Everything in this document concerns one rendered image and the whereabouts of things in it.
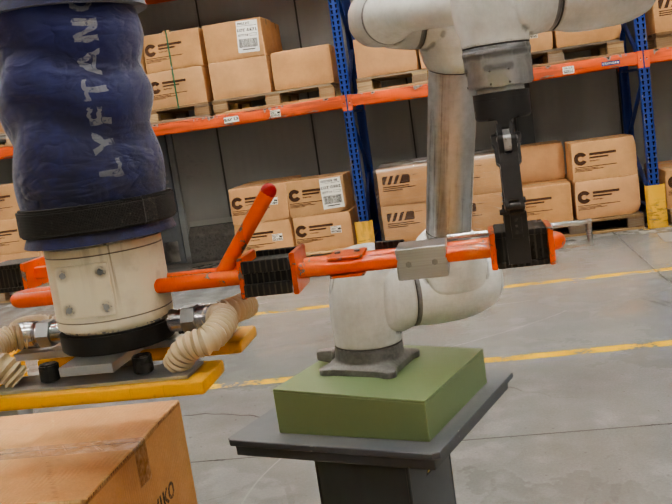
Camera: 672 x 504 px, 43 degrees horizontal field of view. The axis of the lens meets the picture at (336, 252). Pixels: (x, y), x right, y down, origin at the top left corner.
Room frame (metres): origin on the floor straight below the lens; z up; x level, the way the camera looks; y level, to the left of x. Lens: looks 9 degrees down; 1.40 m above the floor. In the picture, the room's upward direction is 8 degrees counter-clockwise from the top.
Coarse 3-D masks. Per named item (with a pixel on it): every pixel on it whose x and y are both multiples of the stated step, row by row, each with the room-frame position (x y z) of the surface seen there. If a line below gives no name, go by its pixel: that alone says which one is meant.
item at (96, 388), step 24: (144, 360) 1.15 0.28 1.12; (216, 360) 1.19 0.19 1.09; (0, 384) 1.22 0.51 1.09; (24, 384) 1.19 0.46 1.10; (48, 384) 1.17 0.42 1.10; (72, 384) 1.15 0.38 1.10; (96, 384) 1.14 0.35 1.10; (120, 384) 1.13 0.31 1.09; (144, 384) 1.12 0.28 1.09; (168, 384) 1.11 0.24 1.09; (192, 384) 1.10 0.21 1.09; (0, 408) 1.15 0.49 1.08; (24, 408) 1.14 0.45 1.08
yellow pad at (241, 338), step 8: (240, 328) 1.37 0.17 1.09; (248, 328) 1.36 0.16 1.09; (232, 336) 1.32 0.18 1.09; (240, 336) 1.31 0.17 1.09; (248, 336) 1.33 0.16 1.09; (232, 344) 1.29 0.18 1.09; (240, 344) 1.29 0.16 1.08; (248, 344) 1.33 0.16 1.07; (152, 352) 1.31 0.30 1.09; (160, 352) 1.31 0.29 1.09; (216, 352) 1.29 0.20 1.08; (224, 352) 1.29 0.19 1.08; (232, 352) 1.29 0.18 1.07; (240, 352) 1.29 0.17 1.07; (40, 360) 1.34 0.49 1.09; (48, 360) 1.34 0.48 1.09; (56, 360) 1.34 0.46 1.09; (64, 360) 1.33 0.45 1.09
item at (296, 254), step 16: (240, 256) 1.21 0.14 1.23; (256, 256) 1.27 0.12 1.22; (272, 256) 1.25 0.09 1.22; (288, 256) 1.23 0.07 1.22; (304, 256) 1.24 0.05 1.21; (240, 272) 1.19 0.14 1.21; (256, 272) 1.18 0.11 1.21; (272, 272) 1.18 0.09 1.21; (288, 272) 1.18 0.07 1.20; (240, 288) 1.19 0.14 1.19; (256, 288) 1.18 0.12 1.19; (272, 288) 1.18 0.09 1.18; (288, 288) 1.17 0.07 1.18
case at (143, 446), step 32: (32, 416) 1.52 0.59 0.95; (64, 416) 1.50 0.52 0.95; (96, 416) 1.47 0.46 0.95; (128, 416) 1.44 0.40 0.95; (160, 416) 1.41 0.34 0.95; (0, 448) 1.37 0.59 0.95; (32, 448) 1.35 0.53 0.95; (64, 448) 1.32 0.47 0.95; (96, 448) 1.30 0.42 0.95; (128, 448) 1.28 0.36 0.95; (160, 448) 1.38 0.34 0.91; (0, 480) 1.22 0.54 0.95; (32, 480) 1.20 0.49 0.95; (64, 480) 1.18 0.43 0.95; (96, 480) 1.17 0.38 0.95; (128, 480) 1.24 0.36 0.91; (160, 480) 1.35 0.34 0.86; (192, 480) 1.49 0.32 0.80
